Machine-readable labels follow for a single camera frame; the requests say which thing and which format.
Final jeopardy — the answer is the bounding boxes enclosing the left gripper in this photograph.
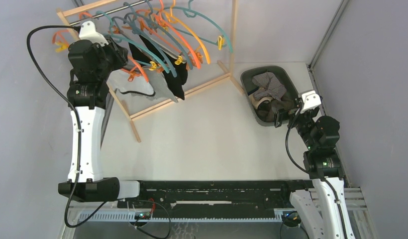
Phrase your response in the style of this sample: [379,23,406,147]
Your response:
[92,35,129,81]

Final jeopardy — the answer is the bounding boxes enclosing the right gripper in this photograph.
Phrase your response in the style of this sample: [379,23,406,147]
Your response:
[272,105,316,149]

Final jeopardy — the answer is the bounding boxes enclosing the white underwear black trim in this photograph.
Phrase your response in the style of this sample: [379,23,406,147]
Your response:
[107,70,155,97]

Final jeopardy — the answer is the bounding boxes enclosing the orange clip hanger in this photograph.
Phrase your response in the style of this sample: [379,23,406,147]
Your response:
[52,29,149,82]

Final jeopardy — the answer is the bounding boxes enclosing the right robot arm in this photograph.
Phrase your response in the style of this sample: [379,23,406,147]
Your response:
[280,106,355,239]

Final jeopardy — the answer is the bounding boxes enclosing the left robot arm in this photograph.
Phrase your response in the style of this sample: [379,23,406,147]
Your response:
[58,35,149,208]

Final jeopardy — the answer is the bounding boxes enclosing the teal hanger front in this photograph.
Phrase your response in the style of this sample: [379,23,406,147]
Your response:
[96,10,178,77]

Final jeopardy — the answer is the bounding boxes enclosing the teal hanger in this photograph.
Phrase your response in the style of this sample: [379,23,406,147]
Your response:
[96,10,178,77]
[162,0,234,54]
[125,1,195,70]

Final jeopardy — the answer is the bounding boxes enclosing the grey striped hanging underwear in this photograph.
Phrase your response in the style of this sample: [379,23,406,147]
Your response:
[127,72,178,103]

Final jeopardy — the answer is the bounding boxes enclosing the orange hanger on rack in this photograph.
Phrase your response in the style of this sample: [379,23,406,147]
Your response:
[134,0,204,70]

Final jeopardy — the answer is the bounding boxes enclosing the black hanging underwear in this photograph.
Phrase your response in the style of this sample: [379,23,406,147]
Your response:
[128,35,188,100]

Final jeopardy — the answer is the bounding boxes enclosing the yellow hanger on rack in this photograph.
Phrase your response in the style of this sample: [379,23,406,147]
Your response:
[155,0,211,68]

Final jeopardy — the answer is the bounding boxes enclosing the teal hanger back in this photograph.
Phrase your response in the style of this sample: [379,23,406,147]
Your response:
[162,0,234,54]

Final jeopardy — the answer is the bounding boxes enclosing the striped grey garment in basket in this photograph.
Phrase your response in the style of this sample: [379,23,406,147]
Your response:
[251,72,287,101]

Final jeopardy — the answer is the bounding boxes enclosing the wooden clothes rack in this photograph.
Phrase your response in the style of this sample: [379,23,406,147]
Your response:
[56,0,239,124]

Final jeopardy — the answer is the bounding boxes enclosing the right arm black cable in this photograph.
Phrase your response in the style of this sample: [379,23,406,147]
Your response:
[285,102,348,239]

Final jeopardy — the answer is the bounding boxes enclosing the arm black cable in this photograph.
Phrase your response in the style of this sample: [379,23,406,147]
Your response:
[285,102,348,239]
[26,25,107,229]

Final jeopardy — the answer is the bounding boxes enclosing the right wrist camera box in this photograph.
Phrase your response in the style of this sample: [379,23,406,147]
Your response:
[299,90,322,113]

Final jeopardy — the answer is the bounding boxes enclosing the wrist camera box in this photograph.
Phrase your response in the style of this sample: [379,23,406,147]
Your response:
[79,20,109,47]
[299,90,322,113]

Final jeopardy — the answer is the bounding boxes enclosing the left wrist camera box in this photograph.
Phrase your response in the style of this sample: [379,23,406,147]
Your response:
[79,20,109,47]

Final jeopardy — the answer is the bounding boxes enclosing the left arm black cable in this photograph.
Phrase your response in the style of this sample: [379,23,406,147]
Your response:
[26,25,107,229]

